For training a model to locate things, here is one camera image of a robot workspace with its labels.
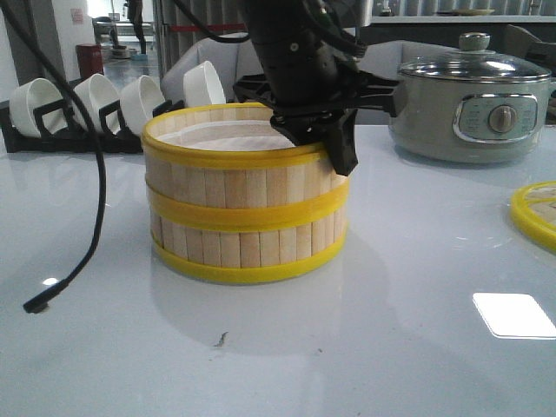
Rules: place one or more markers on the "black dish rack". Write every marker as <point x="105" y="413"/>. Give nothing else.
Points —
<point x="60" y="131"/>

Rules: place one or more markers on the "red trash bin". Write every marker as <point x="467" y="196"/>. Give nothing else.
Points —
<point x="90" y="59"/>

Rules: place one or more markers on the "glass pot lid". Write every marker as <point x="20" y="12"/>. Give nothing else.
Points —
<point x="474" y="62"/>

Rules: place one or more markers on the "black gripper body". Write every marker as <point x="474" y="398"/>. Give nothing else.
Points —
<point x="301" y="101"/>

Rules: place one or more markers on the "woven bamboo steamer lid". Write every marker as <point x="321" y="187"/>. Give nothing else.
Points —
<point x="532" y="210"/>

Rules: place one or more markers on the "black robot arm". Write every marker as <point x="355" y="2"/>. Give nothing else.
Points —
<point x="305" y="35"/>

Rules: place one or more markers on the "grey-green electric pot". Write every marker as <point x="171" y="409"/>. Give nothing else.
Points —
<point x="470" y="122"/>

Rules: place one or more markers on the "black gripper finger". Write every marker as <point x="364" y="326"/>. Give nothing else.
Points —
<point x="339" y="141"/>

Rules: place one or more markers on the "person in background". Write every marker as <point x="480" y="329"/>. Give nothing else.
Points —
<point x="134" y="15"/>

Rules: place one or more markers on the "bamboo steamer drawer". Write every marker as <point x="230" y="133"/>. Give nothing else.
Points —
<point x="224" y="168"/>
<point x="249" y="257"/>

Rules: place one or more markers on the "white bowl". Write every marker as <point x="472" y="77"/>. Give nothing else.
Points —
<point x="28" y="97"/>
<point x="138" y="99"/>
<point x="202" y="86"/>
<point x="96" y="92"/>

